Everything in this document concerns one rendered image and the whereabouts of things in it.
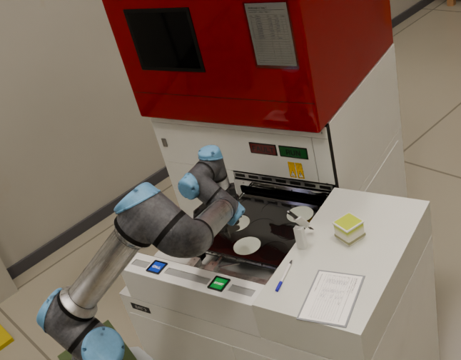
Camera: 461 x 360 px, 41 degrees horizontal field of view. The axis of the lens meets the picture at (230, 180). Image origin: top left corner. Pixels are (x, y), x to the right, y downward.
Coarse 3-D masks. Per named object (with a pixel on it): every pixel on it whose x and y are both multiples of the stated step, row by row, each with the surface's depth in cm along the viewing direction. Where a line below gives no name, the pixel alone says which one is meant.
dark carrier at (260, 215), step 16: (256, 208) 238; (272, 208) 235; (288, 208) 233; (256, 224) 229; (272, 224) 227; (288, 224) 224; (224, 240) 225; (272, 240) 219; (288, 240) 217; (240, 256) 215; (256, 256) 213; (272, 256) 212
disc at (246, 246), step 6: (240, 240) 223; (246, 240) 222; (252, 240) 221; (258, 240) 221; (234, 246) 221; (240, 246) 220; (246, 246) 219; (252, 246) 218; (258, 246) 218; (240, 252) 217; (246, 252) 216; (252, 252) 216
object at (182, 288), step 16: (144, 256) 218; (128, 272) 213; (144, 272) 210; (176, 272) 207; (192, 272) 205; (208, 272) 203; (128, 288) 220; (144, 288) 214; (160, 288) 208; (176, 288) 203; (192, 288) 198; (240, 288) 194; (256, 288) 191; (160, 304) 215; (176, 304) 209; (192, 304) 203; (208, 304) 198; (224, 304) 193; (240, 304) 188; (208, 320) 204; (224, 320) 198; (240, 320) 193
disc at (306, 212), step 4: (296, 208) 232; (300, 208) 231; (304, 208) 231; (308, 208) 230; (296, 212) 229; (300, 212) 229; (304, 212) 228; (308, 212) 228; (312, 212) 227; (288, 216) 228; (304, 216) 226; (308, 216) 226; (292, 220) 226
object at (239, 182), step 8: (240, 184) 250; (248, 184) 248; (256, 184) 245; (264, 184) 243; (272, 184) 241; (280, 184) 240; (240, 192) 253; (248, 192) 253; (296, 192) 236; (304, 192) 234; (312, 192) 232; (320, 192) 230; (328, 192) 228; (288, 200) 242; (296, 200) 241
